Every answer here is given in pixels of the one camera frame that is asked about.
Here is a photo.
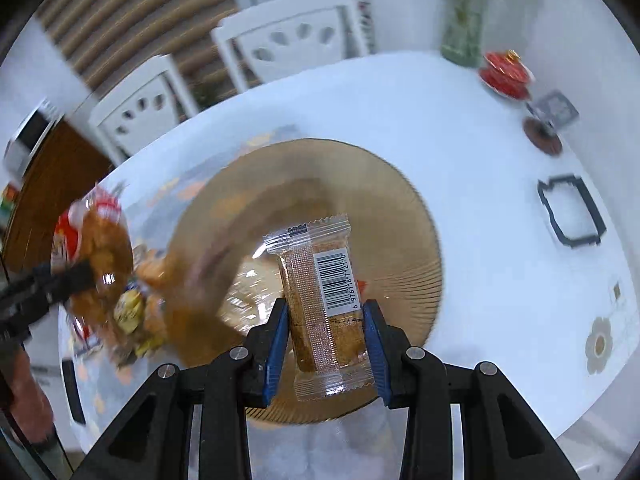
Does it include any black slim device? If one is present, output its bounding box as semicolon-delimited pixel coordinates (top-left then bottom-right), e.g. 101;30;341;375
60;357;88;426

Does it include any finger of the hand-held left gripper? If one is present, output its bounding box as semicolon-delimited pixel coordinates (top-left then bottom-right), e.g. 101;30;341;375
0;260;97;333

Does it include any white appliance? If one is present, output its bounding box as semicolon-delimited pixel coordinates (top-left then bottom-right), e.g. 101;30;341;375
2;100;63;176

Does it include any clear brown cake packet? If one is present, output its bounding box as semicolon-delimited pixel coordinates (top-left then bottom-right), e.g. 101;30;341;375
264;214;379;401

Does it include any white wooden chair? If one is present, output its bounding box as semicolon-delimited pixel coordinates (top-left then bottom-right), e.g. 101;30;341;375
87;54;198;166
210;0;373;93

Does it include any green glass flower vase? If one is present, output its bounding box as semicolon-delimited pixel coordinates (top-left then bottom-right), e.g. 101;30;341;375
440;0;493;68

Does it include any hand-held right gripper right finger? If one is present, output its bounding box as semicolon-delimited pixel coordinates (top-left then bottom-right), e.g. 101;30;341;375
362;299;581;480

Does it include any black rectangular frame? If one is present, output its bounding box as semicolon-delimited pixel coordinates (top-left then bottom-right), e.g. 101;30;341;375
536;174;608;248

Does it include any yellow wrapped snack packet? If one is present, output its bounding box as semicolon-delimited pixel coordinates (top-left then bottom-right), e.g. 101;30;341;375
112;287;168;361

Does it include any red bowl on saucer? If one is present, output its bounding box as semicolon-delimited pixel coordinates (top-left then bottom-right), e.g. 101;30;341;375
477;50;536;101

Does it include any amber glass plate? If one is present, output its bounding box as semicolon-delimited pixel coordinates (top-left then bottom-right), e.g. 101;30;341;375
167;137;443;423

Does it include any brown round coaster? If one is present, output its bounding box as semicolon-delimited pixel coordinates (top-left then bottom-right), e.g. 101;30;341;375
522;116;563;156

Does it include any brown wooden cabinet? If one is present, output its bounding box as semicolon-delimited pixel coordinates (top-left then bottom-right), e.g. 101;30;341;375
0;120;116;271

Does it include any person's left forearm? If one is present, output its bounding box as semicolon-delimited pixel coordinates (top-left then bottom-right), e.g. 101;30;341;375
0;345;56;451

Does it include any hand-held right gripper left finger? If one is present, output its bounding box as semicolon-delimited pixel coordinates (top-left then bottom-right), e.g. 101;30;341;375
72;298;291;480

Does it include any red white bread bag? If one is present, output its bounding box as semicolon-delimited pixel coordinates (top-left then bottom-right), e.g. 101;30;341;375
52;185;136;351

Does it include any striped rug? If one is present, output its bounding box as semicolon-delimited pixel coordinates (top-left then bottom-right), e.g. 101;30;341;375
37;0;261;106

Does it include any colourful bookshelf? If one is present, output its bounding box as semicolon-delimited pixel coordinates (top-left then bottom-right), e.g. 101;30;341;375
0;180;21;233

